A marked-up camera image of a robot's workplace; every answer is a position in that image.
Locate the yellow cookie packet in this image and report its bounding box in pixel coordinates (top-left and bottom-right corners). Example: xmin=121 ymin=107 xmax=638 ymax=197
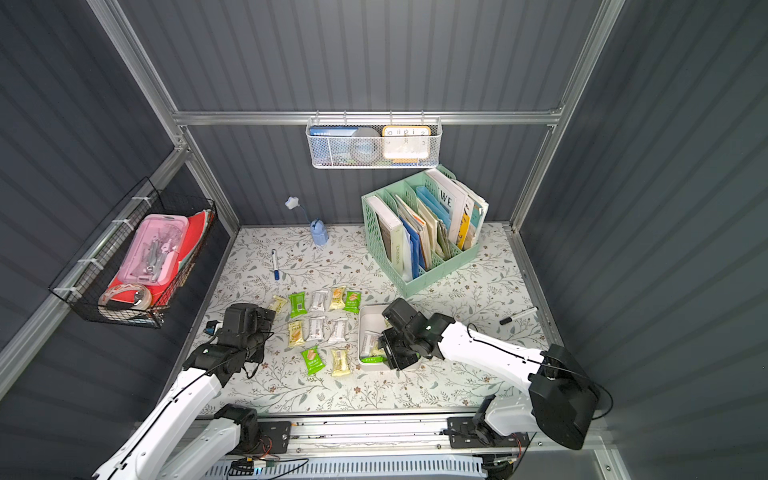
xmin=269 ymin=295 xmax=289 ymax=314
xmin=331 ymin=349 xmax=351 ymax=377
xmin=328 ymin=286 xmax=346 ymax=311
xmin=288 ymin=320 xmax=306 ymax=348

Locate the green cookie packet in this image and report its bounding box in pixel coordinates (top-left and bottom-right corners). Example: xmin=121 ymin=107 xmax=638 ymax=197
xmin=343 ymin=291 xmax=361 ymax=314
xmin=301 ymin=346 xmax=326 ymax=376
xmin=289 ymin=291 xmax=308 ymax=318

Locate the white cookie packet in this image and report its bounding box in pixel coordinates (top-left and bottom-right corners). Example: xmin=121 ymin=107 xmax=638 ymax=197
xmin=306 ymin=316 xmax=326 ymax=342
xmin=309 ymin=290 xmax=329 ymax=312
xmin=328 ymin=317 xmax=348 ymax=345

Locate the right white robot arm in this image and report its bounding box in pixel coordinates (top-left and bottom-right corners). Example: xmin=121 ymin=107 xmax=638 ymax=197
xmin=381 ymin=298 xmax=601 ymax=450

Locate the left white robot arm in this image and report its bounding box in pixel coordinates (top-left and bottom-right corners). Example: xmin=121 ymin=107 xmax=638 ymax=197
xmin=92 ymin=303 xmax=277 ymax=479

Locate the white storage box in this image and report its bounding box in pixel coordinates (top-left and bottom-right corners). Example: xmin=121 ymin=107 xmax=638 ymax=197
xmin=358 ymin=304 xmax=391 ymax=371

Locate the blue box in basket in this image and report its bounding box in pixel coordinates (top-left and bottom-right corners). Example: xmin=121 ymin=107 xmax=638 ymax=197
xmin=307 ymin=126 xmax=358 ymax=168

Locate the blue white marker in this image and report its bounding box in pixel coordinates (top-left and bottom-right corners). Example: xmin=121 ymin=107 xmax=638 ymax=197
xmin=271 ymin=249 xmax=281 ymax=281

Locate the blue folder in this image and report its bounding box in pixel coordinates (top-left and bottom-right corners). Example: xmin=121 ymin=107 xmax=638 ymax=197
xmin=399 ymin=216 xmax=424 ymax=279

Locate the mint green file organizer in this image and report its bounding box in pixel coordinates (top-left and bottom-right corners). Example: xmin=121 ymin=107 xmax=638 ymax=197
xmin=361 ymin=166 xmax=489 ymax=298

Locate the white brown book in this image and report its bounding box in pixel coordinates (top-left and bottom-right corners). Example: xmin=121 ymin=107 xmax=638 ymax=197
xmin=366 ymin=195 xmax=413 ymax=282

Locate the pink plastic case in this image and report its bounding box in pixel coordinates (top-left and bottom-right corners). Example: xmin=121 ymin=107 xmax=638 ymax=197
xmin=117 ymin=214 xmax=189 ymax=286

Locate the black white pen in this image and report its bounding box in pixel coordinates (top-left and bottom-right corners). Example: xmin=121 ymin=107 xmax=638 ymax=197
xmin=499 ymin=306 xmax=538 ymax=326

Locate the blue small bottle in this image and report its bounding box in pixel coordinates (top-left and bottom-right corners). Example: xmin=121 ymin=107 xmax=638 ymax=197
xmin=285 ymin=196 xmax=329 ymax=246

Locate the clear tape roll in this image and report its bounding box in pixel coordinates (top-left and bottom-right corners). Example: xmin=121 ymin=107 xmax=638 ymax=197
xmin=98 ymin=284 xmax=153 ymax=310

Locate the white book WE cover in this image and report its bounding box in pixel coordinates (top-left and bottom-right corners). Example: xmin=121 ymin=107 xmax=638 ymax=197
xmin=426 ymin=169 xmax=474 ymax=251

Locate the yellow white clock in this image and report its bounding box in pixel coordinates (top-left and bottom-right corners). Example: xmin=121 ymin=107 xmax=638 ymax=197
xmin=381 ymin=125 xmax=432 ymax=163

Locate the grey tape roll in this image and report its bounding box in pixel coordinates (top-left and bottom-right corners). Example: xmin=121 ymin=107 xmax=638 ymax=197
xmin=349 ymin=127 xmax=381 ymax=165

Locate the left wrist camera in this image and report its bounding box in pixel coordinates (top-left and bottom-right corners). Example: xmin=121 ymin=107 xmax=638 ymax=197
xmin=203 ymin=320 xmax=219 ymax=337

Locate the aluminium rail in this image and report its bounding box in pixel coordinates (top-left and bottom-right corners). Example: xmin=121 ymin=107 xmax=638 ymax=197
xmin=119 ymin=409 xmax=613 ymax=463

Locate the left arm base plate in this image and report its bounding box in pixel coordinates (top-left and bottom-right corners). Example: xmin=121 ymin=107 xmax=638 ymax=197
xmin=244 ymin=421 xmax=292 ymax=457

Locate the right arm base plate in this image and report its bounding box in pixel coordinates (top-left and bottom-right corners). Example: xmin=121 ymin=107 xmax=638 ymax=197
xmin=441 ymin=416 xmax=530 ymax=451

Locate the black wire side basket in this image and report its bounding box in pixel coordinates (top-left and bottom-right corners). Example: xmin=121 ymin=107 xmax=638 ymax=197
xmin=49 ymin=178 xmax=217 ymax=329

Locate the white wire wall basket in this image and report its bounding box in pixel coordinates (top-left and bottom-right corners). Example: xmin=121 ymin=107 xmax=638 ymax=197
xmin=305 ymin=116 xmax=443 ymax=169

